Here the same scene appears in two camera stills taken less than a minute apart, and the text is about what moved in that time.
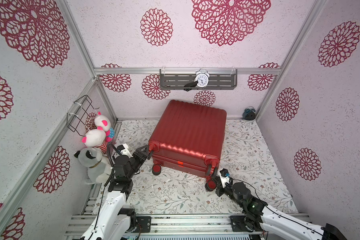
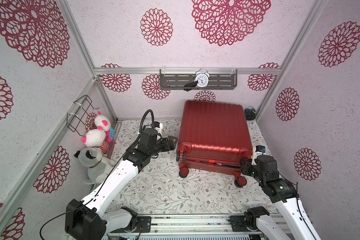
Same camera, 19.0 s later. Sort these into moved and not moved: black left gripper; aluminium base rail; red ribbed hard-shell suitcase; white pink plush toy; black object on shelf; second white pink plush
Moved: black left gripper; red ribbed hard-shell suitcase
Not moved: white pink plush toy; second white pink plush; aluminium base rail; black object on shelf
